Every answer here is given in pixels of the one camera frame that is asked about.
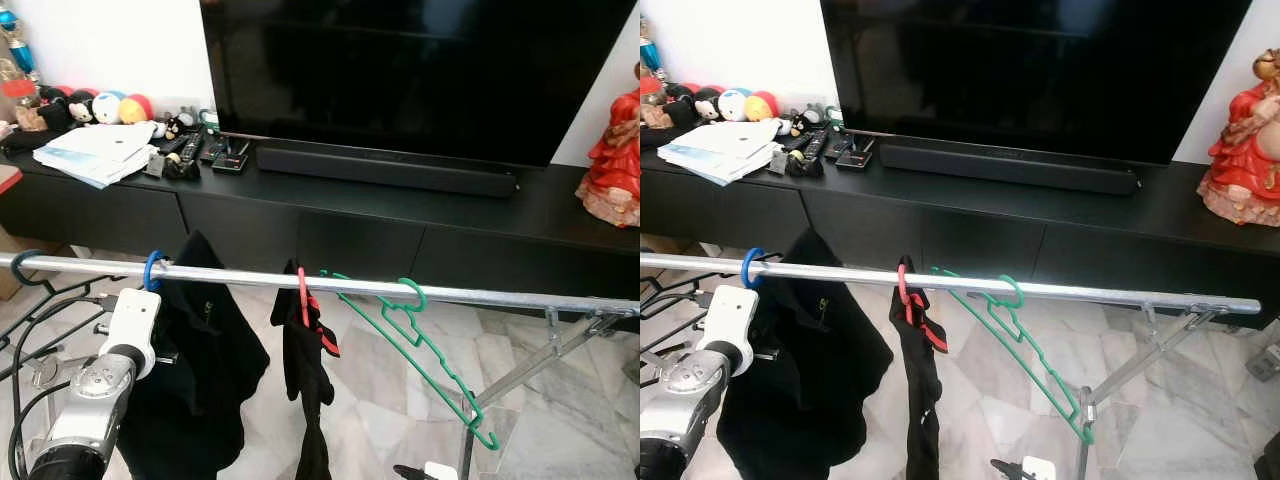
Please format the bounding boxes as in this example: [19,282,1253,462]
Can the black garment yellow tag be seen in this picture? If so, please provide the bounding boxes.
[117,230,272,480]
[715,228,896,480]

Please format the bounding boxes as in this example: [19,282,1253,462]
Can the green plastic hanger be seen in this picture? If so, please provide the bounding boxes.
[930,266,1096,446]
[319,269,501,452]

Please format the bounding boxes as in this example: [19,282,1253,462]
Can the red plastic hanger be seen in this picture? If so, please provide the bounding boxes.
[896,262,949,354]
[296,264,342,359]

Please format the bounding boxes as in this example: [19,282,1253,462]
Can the black printed t-shirt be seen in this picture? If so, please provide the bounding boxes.
[271,259,338,480]
[889,255,946,480]

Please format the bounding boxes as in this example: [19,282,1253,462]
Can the silver clothes rack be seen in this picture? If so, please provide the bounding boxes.
[640,252,1263,480]
[0,252,641,480]

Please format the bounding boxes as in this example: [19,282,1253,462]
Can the black television console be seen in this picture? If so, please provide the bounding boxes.
[640,135,1280,331]
[0,140,641,323]

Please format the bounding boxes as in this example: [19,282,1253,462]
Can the red gold deity statue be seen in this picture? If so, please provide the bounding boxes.
[576,92,641,229]
[1197,48,1280,227]

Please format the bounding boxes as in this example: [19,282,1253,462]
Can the black flat television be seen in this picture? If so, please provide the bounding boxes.
[199,0,639,169]
[820,0,1254,166]

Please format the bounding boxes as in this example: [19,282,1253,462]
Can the white paper stack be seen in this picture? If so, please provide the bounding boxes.
[657,118,786,187]
[32,121,159,190]

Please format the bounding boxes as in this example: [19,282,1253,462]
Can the red lid jar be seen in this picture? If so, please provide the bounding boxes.
[0,78,41,131]
[640,75,666,129]

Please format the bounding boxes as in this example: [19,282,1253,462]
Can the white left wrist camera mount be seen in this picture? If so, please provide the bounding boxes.
[99,287,164,353]
[695,284,761,349]

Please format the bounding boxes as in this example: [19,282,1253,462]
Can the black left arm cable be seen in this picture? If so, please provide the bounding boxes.
[0,293,106,479]

